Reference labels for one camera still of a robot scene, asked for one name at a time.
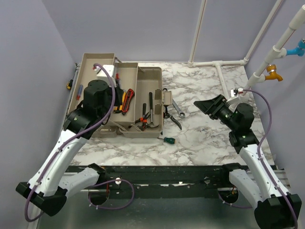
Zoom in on large black-handled claw hammer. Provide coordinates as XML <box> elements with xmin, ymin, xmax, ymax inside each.
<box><xmin>148</xmin><ymin>92</ymin><xmax>158</xmax><ymax>128</ymax></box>

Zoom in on aluminium frame rail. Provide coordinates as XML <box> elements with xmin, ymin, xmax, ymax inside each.
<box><xmin>52</xmin><ymin>63</ymin><xmax>81</xmax><ymax>164</ymax></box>

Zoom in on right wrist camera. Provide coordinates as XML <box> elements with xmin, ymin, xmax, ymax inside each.
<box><xmin>226</xmin><ymin>87</ymin><xmax>245</xmax><ymax>105</ymax></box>

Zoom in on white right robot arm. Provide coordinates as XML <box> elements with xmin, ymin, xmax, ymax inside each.
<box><xmin>194</xmin><ymin>94</ymin><xmax>302</xmax><ymax>229</ymax></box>

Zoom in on orange black pliers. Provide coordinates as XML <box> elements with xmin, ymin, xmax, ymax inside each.
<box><xmin>135</xmin><ymin>103</ymin><xmax>151</xmax><ymax>131</ymax></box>

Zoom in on black pruning shears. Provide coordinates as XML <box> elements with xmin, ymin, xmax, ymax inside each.
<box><xmin>163</xmin><ymin>105</ymin><xmax>182</xmax><ymax>130</ymax></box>

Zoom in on red black utility tool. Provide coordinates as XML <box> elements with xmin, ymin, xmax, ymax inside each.
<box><xmin>122</xmin><ymin>88</ymin><xmax>135</xmax><ymax>115</ymax></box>

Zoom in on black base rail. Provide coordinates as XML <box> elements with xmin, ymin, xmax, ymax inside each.
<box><xmin>64</xmin><ymin>163</ymin><xmax>278</xmax><ymax>200</ymax></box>

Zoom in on silver ratchet wrench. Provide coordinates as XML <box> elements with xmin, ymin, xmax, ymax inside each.
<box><xmin>162</xmin><ymin>88</ymin><xmax>185</xmax><ymax>119</ymax></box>

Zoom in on blue red tester screwdriver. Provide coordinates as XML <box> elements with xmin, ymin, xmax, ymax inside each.
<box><xmin>76</xmin><ymin>84</ymin><xmax>83</xmax><ymax>101</ymax></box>

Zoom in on orange brass tap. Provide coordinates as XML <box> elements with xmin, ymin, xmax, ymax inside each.
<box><xmin>265</xmin><ymin>64</ymin><xmax>283</xmax><ymax>82</ymax></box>

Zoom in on yellow black screwdriver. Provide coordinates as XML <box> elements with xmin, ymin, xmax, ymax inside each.
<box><xmin>113</xmin><ymin>106</ymin><xmax>122</xmax><ymax>113</ymax></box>

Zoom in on yellow black knob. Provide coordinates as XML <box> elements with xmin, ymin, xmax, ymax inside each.
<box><xmin>66</xmin><ymin>79</ymin><xmax>73</xmax><ymax>90</ymax></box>

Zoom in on beige plastic tool box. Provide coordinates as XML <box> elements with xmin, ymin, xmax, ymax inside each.
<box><xmin>64</xmin><ymin>53</ymin><xmax>172</xmax><ymax>138</ymax></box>

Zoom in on yellow utility knife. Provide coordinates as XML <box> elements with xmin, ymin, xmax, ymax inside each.
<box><xmin>120</xmin><ymin>90</ymin><xmax>126</xmax><ymax>108</ymax></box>

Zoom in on blue pipe fitting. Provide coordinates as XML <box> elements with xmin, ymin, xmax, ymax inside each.
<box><xmin>286</xmin><ymin>37</ymin><xmax>305</xmax><ymax>57</ymax></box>

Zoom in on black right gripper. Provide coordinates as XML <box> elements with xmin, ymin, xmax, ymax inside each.
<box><xmin>194</xmin><ymin>94</ymin><xmax>238</xmax><ymax>131</ymax></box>

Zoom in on green stubby screwdriver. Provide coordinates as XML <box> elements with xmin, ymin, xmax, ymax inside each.
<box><xmin>158</xmin><ymin>137</ymin><xmax>176</xmax><ymax>145</ymax></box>

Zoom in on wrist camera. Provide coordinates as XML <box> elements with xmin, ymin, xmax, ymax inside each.
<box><xmin>92</xmin><ymin>63</ymin><xmax>120</xmax><ymax>83</ymax></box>
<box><xmin>226</xmin><ymin>87</ymin><xmax>245</xmax><ymax>105</ymax></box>

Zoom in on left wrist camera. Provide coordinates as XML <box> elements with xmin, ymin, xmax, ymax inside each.
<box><xmin>92</xmin><ymin>63</ymin><xmax>120</xmax><ymax>83</ymax></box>

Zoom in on white pvc pipe frame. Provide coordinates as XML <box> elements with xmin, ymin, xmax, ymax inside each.
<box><xmin>187</xmin><ymin>0</ymin><xmax>305</xmax><ymax>99</ymax></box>

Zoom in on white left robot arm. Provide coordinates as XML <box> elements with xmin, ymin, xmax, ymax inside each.
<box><xmin>16</xmin><ymin>80</ymin><xmax>115</xmax><ymax>217</ymax></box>

